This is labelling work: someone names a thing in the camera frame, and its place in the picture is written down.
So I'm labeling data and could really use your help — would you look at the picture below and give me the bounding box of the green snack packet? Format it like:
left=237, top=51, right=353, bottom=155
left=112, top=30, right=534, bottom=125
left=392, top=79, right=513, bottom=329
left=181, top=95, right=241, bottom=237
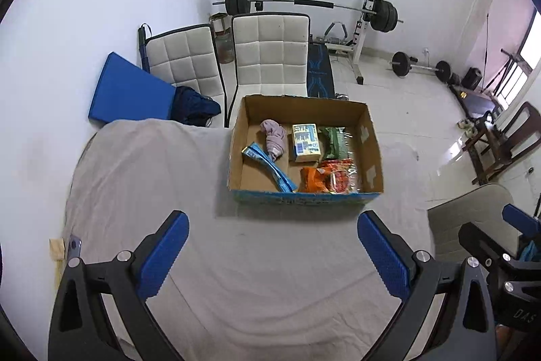
left=317, top=126, right=351, bottom=160

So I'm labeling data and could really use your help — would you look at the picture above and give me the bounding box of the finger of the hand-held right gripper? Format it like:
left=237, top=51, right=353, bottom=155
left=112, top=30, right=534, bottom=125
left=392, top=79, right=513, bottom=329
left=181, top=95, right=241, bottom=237
left=458, top=222, right=525, bottom=266
left=502, top=204, right=541, bottom=237

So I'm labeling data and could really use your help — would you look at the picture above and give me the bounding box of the short barbell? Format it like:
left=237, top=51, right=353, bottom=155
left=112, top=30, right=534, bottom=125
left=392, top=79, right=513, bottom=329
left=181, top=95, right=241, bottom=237
left=391, top=51, right=452, bottom=83

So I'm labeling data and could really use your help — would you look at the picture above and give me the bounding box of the grey sock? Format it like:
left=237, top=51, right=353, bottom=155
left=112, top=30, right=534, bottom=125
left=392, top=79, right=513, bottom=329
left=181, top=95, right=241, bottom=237
left=259, top=119, right=290, bottom=163

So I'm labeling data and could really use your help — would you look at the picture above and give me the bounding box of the orange snack packet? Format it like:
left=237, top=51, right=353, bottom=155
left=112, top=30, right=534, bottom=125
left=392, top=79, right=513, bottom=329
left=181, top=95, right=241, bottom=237
left=299, top=166, right=331, bottom=194

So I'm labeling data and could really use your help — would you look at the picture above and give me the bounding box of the dusty plastic jug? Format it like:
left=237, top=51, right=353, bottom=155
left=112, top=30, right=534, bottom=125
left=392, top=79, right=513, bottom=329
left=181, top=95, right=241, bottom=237
left=209, top=12, right=236, bottom=65

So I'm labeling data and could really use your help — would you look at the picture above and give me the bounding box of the blue foam mat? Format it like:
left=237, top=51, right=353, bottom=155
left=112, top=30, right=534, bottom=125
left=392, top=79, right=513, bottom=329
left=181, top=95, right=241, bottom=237
left=87, top=52, right=178, bottom=121

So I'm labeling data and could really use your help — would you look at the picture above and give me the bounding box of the grey table cloth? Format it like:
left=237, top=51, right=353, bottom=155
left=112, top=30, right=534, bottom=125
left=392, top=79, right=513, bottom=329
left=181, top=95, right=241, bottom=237
left=55, top=118, right=436, bottom=361

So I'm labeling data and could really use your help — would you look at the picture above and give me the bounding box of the blue black pole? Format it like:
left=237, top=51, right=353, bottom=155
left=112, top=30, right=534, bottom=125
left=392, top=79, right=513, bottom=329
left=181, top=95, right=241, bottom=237
left=137, top=23, right=153, bottom=72

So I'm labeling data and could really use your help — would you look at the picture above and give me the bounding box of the beige plastic chair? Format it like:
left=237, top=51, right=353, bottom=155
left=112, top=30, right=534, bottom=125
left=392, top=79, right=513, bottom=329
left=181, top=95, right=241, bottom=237
left=427, top=183, right=523, bottom=265

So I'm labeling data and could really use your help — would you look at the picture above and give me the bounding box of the blue smartphone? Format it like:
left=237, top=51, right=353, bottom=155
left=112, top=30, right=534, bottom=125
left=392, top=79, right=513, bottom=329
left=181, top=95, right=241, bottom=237
left=64, top=233, right=82, bottom=261

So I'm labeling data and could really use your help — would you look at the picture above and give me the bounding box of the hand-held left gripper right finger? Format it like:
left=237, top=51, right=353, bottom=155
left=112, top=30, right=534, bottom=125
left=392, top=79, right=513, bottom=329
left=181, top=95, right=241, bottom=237
left=357, top=210, right=496, bottom=361

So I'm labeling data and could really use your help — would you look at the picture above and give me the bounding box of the black tripod stand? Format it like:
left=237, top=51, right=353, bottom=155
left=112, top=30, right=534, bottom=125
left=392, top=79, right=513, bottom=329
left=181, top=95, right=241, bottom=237
left=481, top=12, right=530, bottom=93

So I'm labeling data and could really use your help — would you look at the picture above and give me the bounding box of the grey exercise handle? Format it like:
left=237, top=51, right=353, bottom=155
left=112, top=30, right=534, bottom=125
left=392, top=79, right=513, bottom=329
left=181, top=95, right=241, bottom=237
left=324, top=21, right=350, bottom=45

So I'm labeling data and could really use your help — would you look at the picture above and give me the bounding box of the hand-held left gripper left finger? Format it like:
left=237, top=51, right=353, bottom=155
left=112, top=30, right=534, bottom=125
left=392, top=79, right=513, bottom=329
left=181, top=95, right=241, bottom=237
left=48, top=210, right=190, bottom=361

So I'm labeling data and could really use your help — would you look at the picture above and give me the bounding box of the black blue bench pad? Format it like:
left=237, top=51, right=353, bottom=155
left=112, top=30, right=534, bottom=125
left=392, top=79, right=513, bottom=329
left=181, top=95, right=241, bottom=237
left=306, top=42, right=336, bottom=99

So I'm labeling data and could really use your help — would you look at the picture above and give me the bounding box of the dark blue bag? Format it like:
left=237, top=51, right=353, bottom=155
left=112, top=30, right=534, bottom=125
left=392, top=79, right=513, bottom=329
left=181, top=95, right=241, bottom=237
left=173, top=86, right=222, bottom=128

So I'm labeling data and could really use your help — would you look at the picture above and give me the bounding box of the white barbell rack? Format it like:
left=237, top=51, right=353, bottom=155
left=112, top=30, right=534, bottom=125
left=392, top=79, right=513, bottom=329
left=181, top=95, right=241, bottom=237
left=253, top=0, right=381, bottom=85

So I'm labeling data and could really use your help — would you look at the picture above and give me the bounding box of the white blue tissue pack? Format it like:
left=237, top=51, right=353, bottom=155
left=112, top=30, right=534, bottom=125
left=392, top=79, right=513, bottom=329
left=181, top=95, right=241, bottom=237
left=291, top=123, right=323, bottom=163

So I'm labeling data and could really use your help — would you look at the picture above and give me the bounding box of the white padded chair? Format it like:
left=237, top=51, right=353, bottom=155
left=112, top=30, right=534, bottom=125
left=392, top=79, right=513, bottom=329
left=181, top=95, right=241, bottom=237
left=226, top=13, right=312, bottom=127
left=143, top=24, right=227, bottom=127

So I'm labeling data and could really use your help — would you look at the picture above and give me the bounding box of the dark wooden chair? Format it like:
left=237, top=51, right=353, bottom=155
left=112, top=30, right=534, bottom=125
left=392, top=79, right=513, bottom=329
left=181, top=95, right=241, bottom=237
left=462, top=101, right=541, bottom=186

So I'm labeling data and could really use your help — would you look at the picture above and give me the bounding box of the long barbell with black plates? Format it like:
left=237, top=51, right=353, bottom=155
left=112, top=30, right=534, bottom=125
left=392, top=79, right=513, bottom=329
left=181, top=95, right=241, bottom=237
left=212, top=0, right=404, bottom=34

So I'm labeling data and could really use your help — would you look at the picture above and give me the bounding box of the dark low wooden table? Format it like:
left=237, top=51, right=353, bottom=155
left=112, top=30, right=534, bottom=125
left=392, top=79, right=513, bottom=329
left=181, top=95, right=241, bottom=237
left=450, top=84, right=504, bottom=119

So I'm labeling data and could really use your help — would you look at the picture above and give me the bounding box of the red snack packet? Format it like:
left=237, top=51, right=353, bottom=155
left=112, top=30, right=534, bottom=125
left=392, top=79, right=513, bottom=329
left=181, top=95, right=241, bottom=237
left=321, top=158, right=360, bottom=194

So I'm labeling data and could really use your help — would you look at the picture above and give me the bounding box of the small wooden block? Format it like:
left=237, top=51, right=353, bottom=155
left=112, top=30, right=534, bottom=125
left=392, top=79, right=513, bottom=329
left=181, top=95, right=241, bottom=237
left=48, top=238, right=67, bottom=261

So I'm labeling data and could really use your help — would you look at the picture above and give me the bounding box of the black speaker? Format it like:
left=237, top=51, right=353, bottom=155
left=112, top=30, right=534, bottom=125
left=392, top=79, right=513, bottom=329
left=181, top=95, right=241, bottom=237
left=461, top=67, right=483, bottom=90

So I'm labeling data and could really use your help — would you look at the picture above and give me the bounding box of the cardboard box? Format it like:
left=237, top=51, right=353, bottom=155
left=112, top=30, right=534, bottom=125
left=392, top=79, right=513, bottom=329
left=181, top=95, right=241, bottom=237
left=227, top=94, right=385, bottom=206

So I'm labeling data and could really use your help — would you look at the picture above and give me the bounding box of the long blue snack packet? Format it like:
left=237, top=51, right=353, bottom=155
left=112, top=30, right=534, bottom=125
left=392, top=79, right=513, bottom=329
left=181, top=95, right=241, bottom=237
left=241, top=142, right=298, bottom=193

